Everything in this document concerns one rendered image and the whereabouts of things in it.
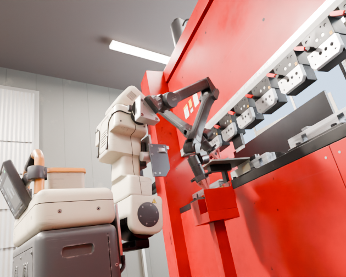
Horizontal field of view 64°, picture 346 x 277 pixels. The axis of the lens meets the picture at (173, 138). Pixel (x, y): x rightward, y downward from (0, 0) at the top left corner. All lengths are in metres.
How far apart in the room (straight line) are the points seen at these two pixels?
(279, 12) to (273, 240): 1.11
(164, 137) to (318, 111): 1.32
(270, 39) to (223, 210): 0.91
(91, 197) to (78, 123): 3.78
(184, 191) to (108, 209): 1.59
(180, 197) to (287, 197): 1.31
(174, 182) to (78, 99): 2.86
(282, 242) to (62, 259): 0.94
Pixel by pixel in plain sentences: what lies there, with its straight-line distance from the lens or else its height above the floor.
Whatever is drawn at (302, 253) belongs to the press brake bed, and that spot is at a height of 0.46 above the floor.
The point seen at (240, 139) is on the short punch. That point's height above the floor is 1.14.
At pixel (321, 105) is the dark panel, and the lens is 2.05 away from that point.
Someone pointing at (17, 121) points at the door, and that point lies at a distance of 4.45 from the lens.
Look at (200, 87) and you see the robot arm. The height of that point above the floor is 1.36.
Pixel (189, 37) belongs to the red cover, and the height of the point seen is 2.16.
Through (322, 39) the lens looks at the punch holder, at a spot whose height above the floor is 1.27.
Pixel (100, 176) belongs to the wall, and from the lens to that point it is 4.49.
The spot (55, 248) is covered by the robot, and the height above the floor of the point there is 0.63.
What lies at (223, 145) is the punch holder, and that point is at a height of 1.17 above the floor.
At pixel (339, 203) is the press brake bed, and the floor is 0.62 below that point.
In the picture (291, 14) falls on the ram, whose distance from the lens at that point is 1.54.
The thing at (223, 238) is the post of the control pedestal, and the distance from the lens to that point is 1.44.
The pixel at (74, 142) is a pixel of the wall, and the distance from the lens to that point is 4.55.
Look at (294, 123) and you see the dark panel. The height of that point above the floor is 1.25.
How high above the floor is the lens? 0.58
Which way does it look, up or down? 21 degrees up
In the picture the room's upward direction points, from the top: 10 degrees counter-clockwise
